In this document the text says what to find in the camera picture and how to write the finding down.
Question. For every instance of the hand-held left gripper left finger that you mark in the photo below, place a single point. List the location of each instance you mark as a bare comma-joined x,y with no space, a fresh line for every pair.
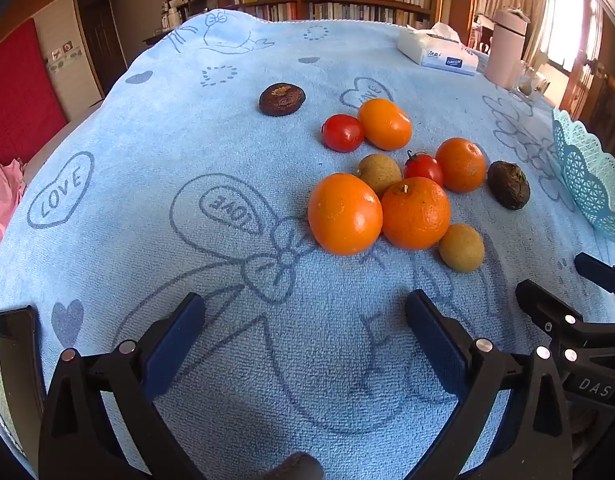
180,340

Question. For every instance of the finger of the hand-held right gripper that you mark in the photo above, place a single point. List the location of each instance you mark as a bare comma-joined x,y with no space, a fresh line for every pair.
600,272
542,305

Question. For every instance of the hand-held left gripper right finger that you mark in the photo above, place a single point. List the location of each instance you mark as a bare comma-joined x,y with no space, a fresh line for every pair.
432,335

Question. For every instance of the small brown round fruit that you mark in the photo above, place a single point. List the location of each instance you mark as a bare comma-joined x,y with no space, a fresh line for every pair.
461,248
380,172

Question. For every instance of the teal plastic lattice basket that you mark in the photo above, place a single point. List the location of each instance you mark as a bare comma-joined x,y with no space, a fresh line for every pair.
590,180

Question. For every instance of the orange mandarin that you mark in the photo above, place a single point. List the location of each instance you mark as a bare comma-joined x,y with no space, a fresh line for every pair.
416,214
345,214
385,124
461,165

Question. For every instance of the dark wrinkled passion fruit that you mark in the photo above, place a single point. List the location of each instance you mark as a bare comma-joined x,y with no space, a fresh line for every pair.
509,186
282,101

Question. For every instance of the red tomato with stem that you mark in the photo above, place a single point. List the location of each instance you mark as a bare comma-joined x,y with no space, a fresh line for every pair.
425,170

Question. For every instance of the red tomato without stem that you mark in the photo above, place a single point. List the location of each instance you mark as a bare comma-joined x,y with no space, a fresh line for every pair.
342,133

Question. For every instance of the clear drinking glass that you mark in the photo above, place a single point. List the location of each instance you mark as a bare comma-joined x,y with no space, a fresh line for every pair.
530,85

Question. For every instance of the blue printed towel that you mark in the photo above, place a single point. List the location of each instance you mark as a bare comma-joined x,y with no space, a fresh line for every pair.
187,135

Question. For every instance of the pink thermos bottle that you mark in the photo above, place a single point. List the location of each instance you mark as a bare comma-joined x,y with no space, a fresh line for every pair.
507,50

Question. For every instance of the window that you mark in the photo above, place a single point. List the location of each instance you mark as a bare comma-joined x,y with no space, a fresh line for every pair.
565,25

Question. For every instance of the white tissue box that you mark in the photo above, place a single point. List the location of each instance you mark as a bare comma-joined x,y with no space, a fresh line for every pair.
437,52

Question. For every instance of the dark brown door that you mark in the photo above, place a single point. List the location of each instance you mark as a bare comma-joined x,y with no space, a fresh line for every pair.
101,45

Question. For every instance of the red wall panel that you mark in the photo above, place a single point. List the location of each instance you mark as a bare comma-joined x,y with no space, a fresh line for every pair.
17,95

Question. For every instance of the wall stickers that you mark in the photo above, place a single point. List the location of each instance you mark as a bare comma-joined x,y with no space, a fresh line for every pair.
62,57

